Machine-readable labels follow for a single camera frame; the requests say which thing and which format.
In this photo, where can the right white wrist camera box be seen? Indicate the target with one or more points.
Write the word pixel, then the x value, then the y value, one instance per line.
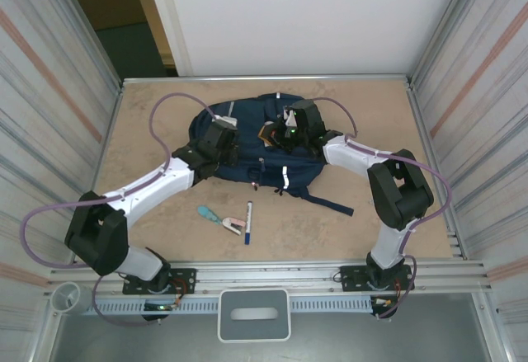
pixel 290 118

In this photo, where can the grey box with white rim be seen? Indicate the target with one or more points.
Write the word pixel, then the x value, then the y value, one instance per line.
pixel 231 300

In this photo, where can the blue white marker pen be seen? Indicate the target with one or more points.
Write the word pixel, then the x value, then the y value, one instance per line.
pixel 248 222

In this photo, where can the white plastic tube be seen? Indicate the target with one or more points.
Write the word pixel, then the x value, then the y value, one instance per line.
pixel 66 296

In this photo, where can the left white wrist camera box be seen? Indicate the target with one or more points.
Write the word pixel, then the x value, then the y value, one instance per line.
pixel 226 122

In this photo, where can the short aluminium frame rail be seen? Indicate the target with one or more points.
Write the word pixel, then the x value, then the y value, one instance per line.
pixel 350 77

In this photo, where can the long aluminium mounting rail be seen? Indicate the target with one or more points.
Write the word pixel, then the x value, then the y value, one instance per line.
pixel 268 273

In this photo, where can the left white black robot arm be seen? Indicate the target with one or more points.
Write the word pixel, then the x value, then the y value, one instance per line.
pixel 156 180

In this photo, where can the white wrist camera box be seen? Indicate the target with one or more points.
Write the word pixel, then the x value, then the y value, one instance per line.
pixel 226 122
pixel 290 118

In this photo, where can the pink white stapler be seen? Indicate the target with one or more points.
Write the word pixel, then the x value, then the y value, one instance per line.
pixel 234 225

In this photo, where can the navy blue backpack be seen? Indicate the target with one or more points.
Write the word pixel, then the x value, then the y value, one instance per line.
pixel 264 164

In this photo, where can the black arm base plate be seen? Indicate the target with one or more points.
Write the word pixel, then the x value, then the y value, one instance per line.
pixel 350 277
pixel 183 279

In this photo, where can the slotted aluminium side rail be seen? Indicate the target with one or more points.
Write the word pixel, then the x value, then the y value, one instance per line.
pixel 416 106

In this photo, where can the black controller board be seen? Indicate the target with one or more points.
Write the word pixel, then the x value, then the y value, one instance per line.
pixel 158 310
pixel 385 306

